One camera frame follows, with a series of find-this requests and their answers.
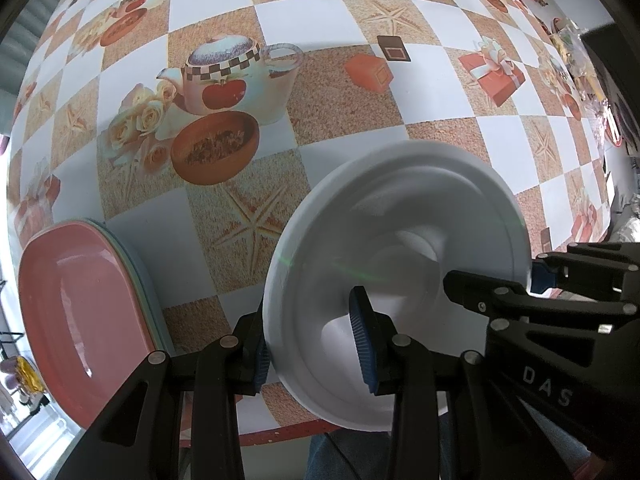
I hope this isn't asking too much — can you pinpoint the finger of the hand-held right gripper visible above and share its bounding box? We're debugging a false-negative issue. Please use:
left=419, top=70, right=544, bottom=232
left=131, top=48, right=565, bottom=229
left=443, top=269, right=640, bottom=333
left=530, top=241, right=640, bottom=303

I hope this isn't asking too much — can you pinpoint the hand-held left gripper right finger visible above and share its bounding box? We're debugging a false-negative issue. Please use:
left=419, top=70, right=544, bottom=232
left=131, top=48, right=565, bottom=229
left=348, top=286, right=546, bottom=480

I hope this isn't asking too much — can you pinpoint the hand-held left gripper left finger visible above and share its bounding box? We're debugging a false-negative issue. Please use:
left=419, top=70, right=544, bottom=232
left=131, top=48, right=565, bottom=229
left=57, top=299, right=275, bottom=480

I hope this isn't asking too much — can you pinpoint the white wide-rimmed foam bowl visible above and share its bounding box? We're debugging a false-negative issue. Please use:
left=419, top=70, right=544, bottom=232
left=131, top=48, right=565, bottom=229
left=262, top=141, right=532, bottom=432

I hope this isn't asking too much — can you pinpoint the pink square plate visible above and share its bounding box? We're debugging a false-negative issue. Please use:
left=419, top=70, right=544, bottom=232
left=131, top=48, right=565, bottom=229
left=17, top=220, right=163, bottom=431

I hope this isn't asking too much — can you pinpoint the person's denim trouser leg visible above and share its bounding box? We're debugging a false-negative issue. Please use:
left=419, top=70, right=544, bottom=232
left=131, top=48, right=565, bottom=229
left=306, top=427, right=393, bottom=480

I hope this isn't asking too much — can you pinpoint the pale green plate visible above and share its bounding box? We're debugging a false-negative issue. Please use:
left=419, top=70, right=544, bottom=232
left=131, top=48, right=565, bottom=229
left=85, top=217, right=177, bottom=358

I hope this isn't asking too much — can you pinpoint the yellow glass dish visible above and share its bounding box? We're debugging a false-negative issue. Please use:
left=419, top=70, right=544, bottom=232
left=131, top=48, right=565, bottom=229
left=15, top=356, right=46, bottom=395

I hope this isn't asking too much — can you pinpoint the checkered printed tablecloth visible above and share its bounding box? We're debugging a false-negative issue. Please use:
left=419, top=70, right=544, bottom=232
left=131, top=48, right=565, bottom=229
left=0, top=0, right=626, bottom=448

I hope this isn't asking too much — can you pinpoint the black cable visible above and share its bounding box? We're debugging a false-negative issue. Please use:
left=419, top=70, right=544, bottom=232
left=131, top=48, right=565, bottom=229
left=324, top=432, right=363, bottom=480

